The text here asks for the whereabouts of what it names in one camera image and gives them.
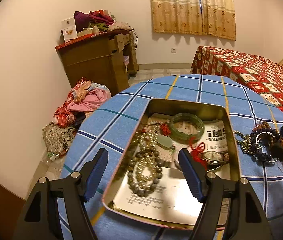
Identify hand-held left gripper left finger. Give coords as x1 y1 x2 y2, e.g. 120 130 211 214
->
14 148 109 240

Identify blue plaid tablecloth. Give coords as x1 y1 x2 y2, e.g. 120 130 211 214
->
58 74 283 240

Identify white paper sheet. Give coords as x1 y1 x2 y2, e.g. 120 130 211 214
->
113 167 230 227

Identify pile of clothes on desk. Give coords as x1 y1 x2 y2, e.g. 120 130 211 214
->
73 9 133 33

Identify red knot ornament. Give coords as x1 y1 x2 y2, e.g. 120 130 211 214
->
190 142 208 167

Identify white pearl necklace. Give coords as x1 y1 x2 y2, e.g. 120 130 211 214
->
133 121 165 183

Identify metallic bead bracelet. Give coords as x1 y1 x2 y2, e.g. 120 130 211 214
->
233 130 257 155

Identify flat red box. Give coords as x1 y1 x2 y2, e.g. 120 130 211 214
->
56 29 95 50

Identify brown wooden desk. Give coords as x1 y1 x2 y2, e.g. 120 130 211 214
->
55 29 139 94

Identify crumpled clear plastic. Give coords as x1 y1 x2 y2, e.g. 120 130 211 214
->
45 151 62 166

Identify green jade bangle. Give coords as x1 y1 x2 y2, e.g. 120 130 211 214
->
169 113 205 140

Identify rectangular metal tin box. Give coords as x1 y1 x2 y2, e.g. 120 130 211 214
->
101 98 241 230

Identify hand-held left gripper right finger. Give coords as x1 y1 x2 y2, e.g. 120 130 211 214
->
178 148 275 240

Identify brown wooden bead necklace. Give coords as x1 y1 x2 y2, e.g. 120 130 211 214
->
255 120 283 146

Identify hanging cables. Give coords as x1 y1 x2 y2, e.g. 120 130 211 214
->
130 27 139 51

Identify white printed carton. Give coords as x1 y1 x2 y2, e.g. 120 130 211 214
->
61 17 78 43

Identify purple bead bracelet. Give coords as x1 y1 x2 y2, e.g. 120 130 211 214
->
250 127 282 165

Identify beige patterned curtain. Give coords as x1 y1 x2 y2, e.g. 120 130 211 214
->
149 0 236 41

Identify heap of colourful clothes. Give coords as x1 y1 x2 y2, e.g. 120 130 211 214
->
43 77 112 156

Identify metal band wristwatch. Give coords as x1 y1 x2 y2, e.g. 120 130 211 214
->
203 151 230 173

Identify printed paper leaflet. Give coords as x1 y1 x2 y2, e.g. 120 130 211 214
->
151 114 230 166

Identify pale jade pendant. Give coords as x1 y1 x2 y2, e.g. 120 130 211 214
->
156 121 175 151

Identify thin silver bangle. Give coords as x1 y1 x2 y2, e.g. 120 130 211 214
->
255 132 281 163

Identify red patterned bed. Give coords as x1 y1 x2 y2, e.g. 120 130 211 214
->
190 46 283 127

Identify grey bead bracelet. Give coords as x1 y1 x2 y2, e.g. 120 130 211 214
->
126 152 163 197

